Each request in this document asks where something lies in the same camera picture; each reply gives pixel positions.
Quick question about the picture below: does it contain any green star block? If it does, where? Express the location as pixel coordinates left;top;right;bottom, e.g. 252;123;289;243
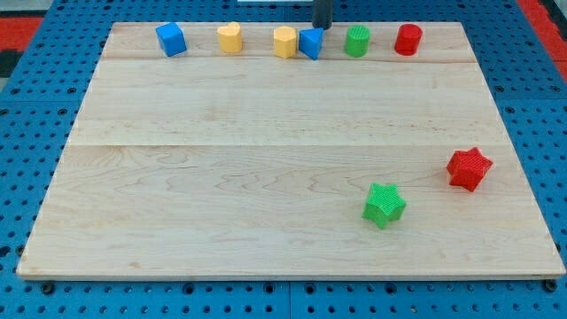
362;183;407;230

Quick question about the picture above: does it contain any yellow heart block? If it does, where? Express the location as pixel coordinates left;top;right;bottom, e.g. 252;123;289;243
217;21;243;53

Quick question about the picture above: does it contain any blue cube block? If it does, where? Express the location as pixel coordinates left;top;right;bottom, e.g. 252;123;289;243
155;22;187;57

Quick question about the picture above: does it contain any red star block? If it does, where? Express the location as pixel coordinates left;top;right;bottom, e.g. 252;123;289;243
447;147;493;192

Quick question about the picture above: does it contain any wooden board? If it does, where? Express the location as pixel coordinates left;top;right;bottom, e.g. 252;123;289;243
17;22;565;281

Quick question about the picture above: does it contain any blue triangle block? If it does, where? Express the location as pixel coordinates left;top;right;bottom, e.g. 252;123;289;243
299;27;324;60

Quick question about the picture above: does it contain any yellow pentagon block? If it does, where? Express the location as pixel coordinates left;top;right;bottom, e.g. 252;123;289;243
273;26;297;58

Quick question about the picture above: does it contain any green cylinder block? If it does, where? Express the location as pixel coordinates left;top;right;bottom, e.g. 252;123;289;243
345;25;371;58

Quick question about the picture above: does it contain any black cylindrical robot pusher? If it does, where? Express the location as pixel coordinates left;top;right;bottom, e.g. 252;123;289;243
312;0;334;30

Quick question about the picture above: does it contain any red cylinder block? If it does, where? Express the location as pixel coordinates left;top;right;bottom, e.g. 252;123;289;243
394;23;423;56

